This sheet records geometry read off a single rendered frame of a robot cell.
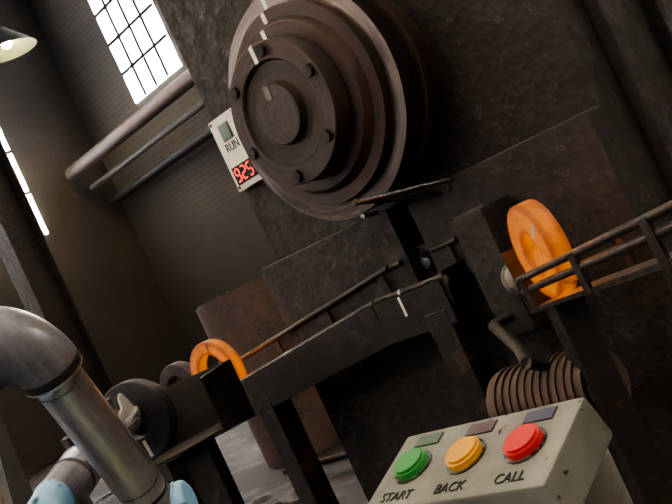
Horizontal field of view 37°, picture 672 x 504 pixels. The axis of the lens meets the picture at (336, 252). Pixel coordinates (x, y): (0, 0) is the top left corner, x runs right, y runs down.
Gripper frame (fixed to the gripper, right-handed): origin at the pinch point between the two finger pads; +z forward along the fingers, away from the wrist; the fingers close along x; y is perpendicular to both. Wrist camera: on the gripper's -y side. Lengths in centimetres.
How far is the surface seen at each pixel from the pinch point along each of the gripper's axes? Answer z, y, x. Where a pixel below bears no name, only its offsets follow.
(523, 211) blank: -10, 7, -83
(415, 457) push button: -68, 6, -70
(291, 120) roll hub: 24, 31, -48
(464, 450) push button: -71, 7, -76
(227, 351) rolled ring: 56, -15, 6
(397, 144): 23, 18, -64
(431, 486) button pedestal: -72, 5, -72
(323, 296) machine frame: 47, -10, -26
